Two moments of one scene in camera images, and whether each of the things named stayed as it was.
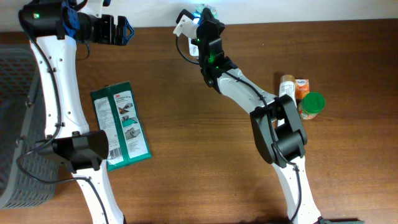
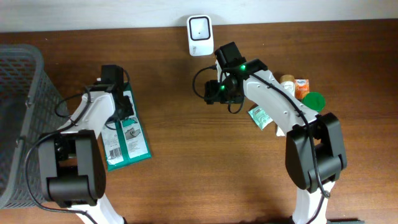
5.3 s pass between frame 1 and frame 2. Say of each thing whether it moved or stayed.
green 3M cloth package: stayed
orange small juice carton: stayed
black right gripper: moved
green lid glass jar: stayed
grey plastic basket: stayed
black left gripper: moved
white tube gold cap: stayed
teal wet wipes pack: moved
